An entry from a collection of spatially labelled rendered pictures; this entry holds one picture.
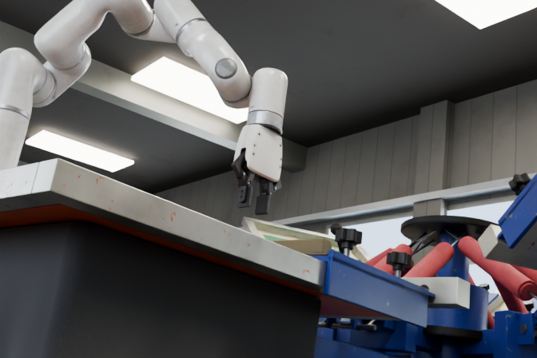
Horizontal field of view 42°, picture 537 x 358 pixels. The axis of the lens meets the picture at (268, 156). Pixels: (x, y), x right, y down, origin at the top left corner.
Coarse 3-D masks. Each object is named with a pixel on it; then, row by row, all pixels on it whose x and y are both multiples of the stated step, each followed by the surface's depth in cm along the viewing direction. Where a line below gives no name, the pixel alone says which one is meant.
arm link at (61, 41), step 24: (96, 0) 157; (120, 0) 155; (144, 0) 161; (48, 24) 158; (72, 24) 157; (96, 24) 160; (120, 24) 164; (144, 24) 164; (48, 48) 157; (72, 48) 160; (72, 72) 166
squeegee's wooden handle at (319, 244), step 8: (288, 240) 128; (296, 240) 126; (304, 240) 125; (312, 240) 123; (320, 240) 122; (288, 248) 126; (296, 248) 125; (304, 248) 124; (312, 248) 123; (320, 248) 122; (328, 248) 123
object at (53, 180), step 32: (0, 192) 81; (32, 192) 76; (64, 192) 74; (96, 192) 77; (128, 192) 81; (128, 224) 83; (160, 224) 84; (192, 224) 88; (224, 224) 92; (224, 256) 94; (256, 256) 96; (288, 256) 101; (320, 288) 108
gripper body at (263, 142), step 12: (252, 132) 139; (264, 132) 140; (276, 132) 143; (240, 144) 140; (252, 144) 138; (264, 144) 140; (276, 144) 143; (252, 156) 137; (264, 156) 139; (276, 156) 142; (252, 168) 137; (264, 168) 139; (276, 168) 142; (264, 180) 144; (276, 180) 142
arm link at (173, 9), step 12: (156, 0) 156; (168, 0) 154; (180, 0) 154; (156, 12) 157; (168, 12) 154; (180, 12) 153; (192, 12) 153; (156, 24) 166; (168, 24) 154; (180, 24) 152; (132, 36) 167; (144, 36) 167; (156, 36) 166; (168, 36) 165
